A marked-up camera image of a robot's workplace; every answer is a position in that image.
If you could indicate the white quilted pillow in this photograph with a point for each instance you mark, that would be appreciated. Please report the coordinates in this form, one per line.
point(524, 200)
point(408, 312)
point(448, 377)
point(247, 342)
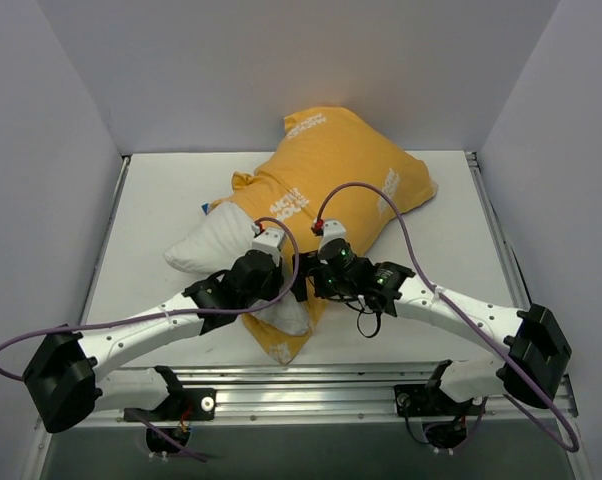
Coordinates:
point(222, 237)

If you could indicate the aluminium table frame rail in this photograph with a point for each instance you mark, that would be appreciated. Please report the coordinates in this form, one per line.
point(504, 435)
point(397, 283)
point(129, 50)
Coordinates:
point(328, 415)

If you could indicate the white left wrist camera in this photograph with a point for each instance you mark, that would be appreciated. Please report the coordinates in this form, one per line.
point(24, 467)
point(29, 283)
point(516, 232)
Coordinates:
point(268, 241)

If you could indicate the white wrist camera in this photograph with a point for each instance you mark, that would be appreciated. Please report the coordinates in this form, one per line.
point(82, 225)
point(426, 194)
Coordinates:
point(268, 241)
point(327, 231)

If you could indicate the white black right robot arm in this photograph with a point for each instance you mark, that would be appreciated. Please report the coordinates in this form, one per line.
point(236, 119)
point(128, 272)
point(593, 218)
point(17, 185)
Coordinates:
point(529, 351)

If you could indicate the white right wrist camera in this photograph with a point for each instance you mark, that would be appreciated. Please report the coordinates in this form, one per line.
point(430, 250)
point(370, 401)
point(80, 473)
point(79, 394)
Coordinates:
point(327, 231)

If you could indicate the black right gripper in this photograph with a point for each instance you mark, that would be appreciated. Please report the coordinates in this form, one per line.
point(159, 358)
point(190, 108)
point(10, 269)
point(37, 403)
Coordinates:
point(304, 273)

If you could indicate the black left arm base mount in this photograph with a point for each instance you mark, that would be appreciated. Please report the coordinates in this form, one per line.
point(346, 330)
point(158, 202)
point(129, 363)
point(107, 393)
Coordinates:
point(196, 404)

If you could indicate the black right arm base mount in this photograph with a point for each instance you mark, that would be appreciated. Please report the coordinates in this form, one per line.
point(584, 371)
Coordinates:
point(418, 400)

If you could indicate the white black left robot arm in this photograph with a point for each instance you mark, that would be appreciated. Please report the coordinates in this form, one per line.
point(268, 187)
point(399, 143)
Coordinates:
point(70, 374)

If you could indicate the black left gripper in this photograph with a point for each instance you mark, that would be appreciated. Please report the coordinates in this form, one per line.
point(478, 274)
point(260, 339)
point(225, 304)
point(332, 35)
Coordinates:
point(274, 288)

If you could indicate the yellow and blue pillowcase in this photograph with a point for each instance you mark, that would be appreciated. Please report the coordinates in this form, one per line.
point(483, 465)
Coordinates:
point(331, 164)

